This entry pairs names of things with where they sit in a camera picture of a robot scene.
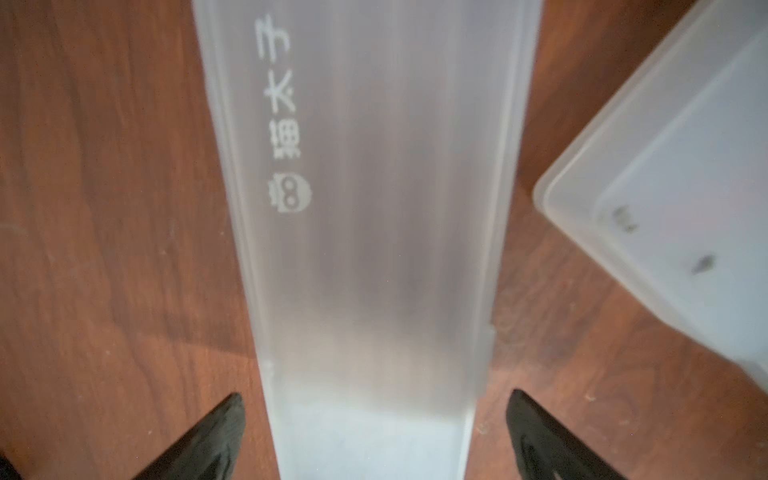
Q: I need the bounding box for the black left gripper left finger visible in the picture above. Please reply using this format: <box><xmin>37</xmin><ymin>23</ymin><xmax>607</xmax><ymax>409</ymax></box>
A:
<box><xmin>135</xmin><ymin>392</ymin><xmax>246</xmax><ymax>480</ymax></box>

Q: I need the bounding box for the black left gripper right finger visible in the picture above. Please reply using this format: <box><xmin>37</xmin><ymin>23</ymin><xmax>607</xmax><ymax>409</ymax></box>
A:
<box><xmin>505</xmin><ymin>389</ymin><xmax>624</xmax><ymax>480</ymax></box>

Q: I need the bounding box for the clear pencil case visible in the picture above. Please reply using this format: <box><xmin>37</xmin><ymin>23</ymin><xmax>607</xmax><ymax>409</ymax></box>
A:
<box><xmin>533</xmin><ymin>1</ymin><xmax>767</xmax><ymax>387</ymax></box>

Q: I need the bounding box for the clear pencil case rounded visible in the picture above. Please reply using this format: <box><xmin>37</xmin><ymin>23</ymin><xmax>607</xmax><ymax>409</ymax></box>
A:
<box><xmin>193</xmin><ymin>1</ymin><xmax>543</xmax><ymax>479</ymax></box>

